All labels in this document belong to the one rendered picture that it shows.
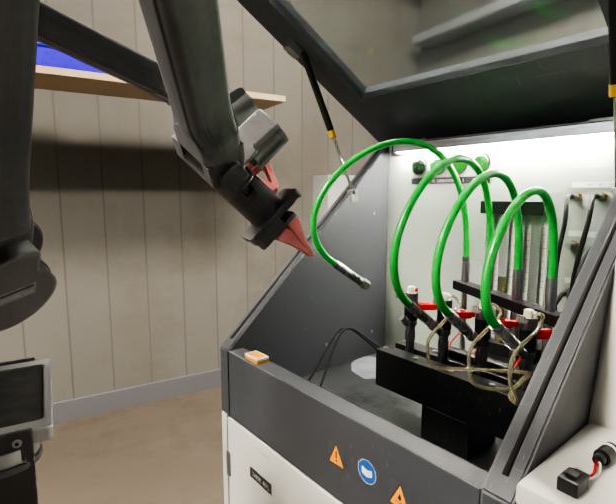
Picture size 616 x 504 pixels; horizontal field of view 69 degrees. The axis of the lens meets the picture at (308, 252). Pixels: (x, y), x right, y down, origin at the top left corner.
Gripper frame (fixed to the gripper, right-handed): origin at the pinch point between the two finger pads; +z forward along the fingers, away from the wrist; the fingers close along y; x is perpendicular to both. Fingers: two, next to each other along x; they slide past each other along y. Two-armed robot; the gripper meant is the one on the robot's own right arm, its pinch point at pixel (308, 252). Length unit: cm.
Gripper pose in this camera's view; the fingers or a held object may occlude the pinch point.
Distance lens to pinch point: 70.7
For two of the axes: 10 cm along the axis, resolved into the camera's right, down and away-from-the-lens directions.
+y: 6.4, -7.5, 1.5
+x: -3.7, -1.4, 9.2
